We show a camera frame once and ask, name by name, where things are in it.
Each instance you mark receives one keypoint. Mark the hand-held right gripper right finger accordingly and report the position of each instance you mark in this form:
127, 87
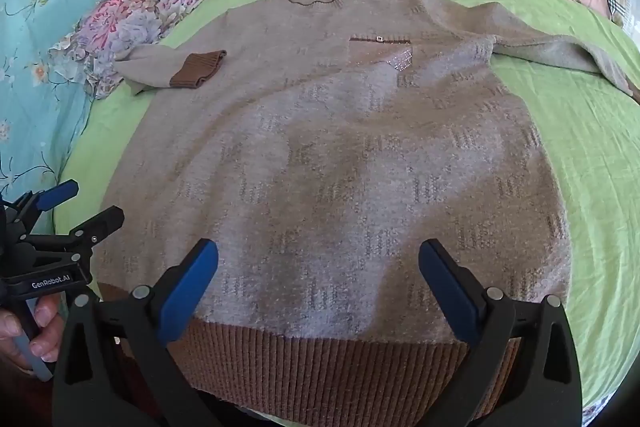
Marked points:
447, 292

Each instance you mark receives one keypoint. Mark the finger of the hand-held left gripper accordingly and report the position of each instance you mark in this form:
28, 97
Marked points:
102, 222
60, 193

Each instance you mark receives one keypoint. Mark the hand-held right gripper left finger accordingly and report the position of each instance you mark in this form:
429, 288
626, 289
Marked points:
192, 287

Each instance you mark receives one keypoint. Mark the beige knit sweater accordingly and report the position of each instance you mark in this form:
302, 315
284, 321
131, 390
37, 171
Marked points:
325, 157

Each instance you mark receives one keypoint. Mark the person's left hand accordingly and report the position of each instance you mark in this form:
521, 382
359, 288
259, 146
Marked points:
47, 312

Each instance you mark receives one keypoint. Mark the purple floral ruffled cloth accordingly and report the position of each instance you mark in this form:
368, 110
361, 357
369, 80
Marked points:
135, 17

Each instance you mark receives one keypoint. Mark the light green bed sheet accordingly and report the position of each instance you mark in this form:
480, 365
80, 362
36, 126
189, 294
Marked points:
575, 132

